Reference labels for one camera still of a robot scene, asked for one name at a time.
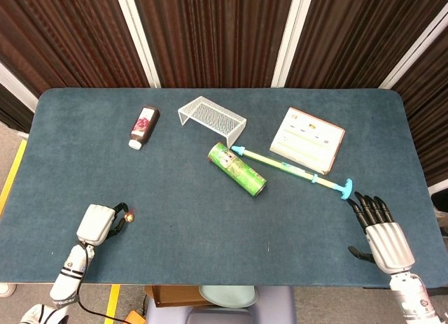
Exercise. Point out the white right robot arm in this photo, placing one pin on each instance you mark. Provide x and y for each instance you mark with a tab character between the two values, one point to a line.
413	297

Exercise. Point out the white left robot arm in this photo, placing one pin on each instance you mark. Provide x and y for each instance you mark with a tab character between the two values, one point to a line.
70	271

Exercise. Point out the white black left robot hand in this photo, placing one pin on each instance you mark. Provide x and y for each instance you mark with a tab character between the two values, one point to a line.
94	224

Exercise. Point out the brown bottle with white cap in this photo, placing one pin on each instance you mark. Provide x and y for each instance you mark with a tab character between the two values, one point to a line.
144	126

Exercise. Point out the brown screen panel white frame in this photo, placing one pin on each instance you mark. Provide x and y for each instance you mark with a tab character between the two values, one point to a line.
70	37
432	103
213	33
353	37

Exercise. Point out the green and blue hand pump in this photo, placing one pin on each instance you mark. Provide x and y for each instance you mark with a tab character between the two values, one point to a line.
280	163

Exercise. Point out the brown cardboard box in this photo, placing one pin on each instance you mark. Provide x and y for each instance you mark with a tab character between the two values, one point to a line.
175	296

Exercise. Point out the white flat cardboard box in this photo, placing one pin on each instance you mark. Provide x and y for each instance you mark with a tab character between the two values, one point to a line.
306	140

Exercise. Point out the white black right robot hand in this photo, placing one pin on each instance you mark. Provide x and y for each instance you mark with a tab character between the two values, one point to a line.
390	245

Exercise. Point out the orange floor object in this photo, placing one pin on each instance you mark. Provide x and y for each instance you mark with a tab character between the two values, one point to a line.
134	317

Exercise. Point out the lavender robot base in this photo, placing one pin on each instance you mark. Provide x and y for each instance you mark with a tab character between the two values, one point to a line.
273	306

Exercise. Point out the green cylindrical chip can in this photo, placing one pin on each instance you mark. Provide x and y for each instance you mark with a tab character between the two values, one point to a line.
236	168

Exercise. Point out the blue felt table mat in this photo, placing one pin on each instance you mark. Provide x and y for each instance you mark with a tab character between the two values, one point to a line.
196	233

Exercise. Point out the pale green round plate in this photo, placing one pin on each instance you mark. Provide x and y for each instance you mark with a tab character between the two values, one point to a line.
229	296

